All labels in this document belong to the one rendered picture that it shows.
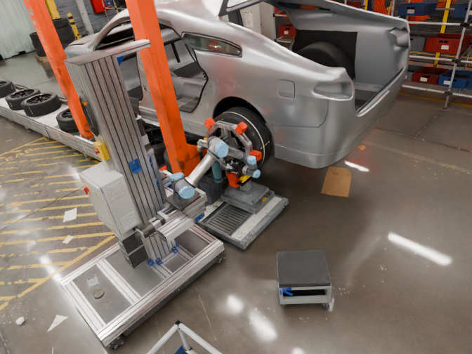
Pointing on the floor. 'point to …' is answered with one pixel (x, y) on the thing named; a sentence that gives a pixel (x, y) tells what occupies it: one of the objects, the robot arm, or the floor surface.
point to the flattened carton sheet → (337, 182)
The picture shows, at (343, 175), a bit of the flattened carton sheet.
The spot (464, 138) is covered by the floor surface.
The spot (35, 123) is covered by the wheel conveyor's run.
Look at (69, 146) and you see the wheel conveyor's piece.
